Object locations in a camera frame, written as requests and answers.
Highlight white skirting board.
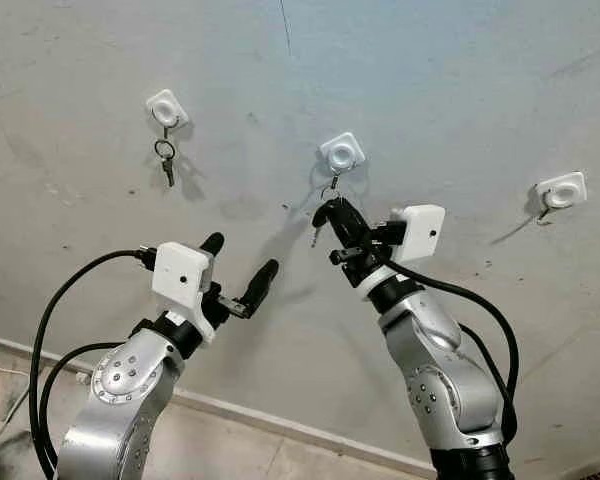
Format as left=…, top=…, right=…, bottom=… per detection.
left=0, top=333, right=436, bottom=479

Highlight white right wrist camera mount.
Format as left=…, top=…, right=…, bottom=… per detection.
left=357, top=204, right=447, bottom=298

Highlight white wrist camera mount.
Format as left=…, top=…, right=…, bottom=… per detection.
left=150, top=241, right=221, bottom=344
left=357, top=204, right=447, bottom=298

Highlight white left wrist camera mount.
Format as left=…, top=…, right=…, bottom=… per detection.
left=150, top=241, right=221, bottom=344

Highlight white square wall hook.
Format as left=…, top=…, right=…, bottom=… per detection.
left=536, top=171, right=589, bottom=223
left=319, top=132, right=367, bottom=179
left=145, top=89, right=190, bottom=131

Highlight dark keys on small ring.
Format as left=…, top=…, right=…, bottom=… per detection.
left=154, top=126, right=179, bottom=189

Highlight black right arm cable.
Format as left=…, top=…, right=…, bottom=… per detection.
left=395, top=262, right=522, bottom=446

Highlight white floor cable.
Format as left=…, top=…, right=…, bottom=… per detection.
left=0, top=362, right=33, bottom=448

